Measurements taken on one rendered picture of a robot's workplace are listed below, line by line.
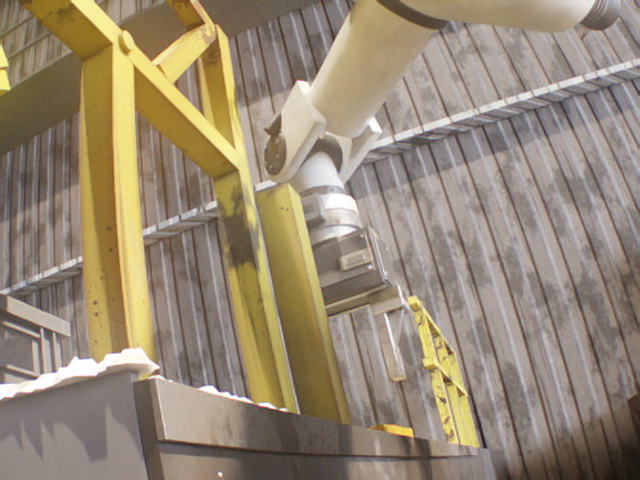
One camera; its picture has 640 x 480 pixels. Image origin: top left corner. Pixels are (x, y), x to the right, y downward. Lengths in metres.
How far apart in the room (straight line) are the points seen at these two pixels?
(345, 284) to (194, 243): 4.54
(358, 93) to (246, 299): 0.55
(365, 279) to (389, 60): 0.45
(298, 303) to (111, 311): 0.48
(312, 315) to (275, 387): 0.15
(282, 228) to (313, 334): 0.19
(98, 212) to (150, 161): 5.85
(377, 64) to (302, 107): 0.22
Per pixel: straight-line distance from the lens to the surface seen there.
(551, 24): 1.20
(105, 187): 0.67
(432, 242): 5.07
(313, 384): 1.00
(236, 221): 1.03
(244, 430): 0.42
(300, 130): 1.41
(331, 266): 1.34
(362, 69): 1.31
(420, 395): 4.81
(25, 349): 0.92
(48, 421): 0.38
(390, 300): 1.32
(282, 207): 1.10
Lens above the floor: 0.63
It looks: 23 degrees up
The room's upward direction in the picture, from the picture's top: 14 degrees counter-clockwise
